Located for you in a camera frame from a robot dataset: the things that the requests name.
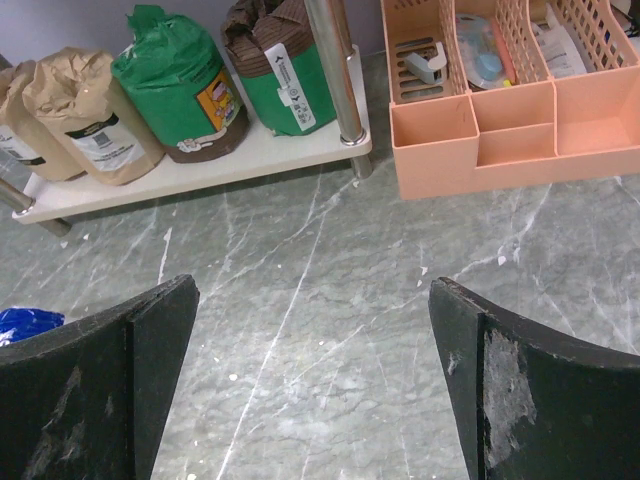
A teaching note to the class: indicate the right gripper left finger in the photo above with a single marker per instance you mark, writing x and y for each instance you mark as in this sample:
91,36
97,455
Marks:
90,399

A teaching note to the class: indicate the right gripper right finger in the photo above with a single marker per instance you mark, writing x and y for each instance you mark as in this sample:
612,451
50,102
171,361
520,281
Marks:
529,401

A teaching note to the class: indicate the brown paper roll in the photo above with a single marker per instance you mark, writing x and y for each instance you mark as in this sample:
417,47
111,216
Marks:
74,95
25,139

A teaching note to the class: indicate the green roll brown top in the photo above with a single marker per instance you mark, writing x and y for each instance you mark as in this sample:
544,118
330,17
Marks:
272,48

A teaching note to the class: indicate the white two-tier shelf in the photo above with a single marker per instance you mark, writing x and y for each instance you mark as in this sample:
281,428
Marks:
259,154

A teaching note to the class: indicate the blue Tempo tissue pack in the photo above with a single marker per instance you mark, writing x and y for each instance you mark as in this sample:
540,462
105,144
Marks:
17,324

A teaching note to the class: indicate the orange plastic file organizer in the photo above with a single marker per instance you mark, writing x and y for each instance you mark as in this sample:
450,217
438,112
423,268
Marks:
449,139

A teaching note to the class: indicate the blue round item packet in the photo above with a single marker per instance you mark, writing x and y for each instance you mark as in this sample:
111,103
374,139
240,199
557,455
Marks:
486,60

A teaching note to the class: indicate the white paper sheets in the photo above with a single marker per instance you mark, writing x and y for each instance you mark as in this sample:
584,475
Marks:
556,45

